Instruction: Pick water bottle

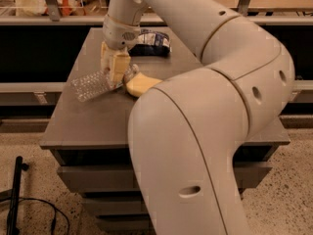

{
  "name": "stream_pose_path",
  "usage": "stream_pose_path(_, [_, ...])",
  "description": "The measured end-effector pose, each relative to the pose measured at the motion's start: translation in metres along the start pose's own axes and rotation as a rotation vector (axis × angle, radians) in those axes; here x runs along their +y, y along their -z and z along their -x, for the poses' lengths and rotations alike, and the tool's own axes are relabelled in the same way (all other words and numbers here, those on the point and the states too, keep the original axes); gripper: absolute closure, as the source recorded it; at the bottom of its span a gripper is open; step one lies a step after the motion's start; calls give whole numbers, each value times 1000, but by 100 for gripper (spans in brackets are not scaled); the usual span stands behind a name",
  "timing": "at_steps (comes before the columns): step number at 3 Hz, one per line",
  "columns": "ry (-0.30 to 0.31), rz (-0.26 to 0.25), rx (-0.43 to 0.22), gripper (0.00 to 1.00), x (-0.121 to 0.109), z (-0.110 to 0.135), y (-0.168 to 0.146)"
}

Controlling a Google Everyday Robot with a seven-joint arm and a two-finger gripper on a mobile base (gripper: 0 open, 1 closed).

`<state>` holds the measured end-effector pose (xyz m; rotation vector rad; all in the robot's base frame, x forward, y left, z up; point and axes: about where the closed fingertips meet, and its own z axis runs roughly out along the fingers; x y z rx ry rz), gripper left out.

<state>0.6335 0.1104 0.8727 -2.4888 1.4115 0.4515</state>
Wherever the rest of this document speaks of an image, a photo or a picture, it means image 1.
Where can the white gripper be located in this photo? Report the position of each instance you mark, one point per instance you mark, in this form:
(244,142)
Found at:
(117,33)

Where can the metal railing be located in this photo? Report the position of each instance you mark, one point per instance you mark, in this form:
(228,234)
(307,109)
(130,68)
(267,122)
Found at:
(93,11)

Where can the blue white snack bag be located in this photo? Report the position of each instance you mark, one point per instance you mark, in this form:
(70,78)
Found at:
(151,43)

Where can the bottom grey drawer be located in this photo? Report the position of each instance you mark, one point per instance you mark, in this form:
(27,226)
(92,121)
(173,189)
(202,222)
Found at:
(130,222)

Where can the middle grey drawer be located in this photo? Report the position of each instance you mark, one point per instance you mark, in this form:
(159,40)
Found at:
(115,205)

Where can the top grey drawer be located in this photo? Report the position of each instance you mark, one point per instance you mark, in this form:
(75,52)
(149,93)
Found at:
(121,178)

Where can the yellow sponge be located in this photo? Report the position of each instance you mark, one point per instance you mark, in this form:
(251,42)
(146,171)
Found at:
(140,84)

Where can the clear plastic water bottle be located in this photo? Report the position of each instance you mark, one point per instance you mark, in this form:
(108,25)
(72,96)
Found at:
(95,84)

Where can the black stand leg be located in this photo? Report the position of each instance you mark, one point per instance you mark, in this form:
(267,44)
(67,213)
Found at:
(20,165)

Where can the white orange plastic bag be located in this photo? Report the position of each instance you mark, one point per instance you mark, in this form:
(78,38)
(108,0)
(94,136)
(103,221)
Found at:
(53,8)

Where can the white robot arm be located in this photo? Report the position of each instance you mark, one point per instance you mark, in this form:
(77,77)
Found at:
(183,132)

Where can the grey drawer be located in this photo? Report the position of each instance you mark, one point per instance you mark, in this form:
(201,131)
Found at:
(130,222)
(115,205)
(121,178)

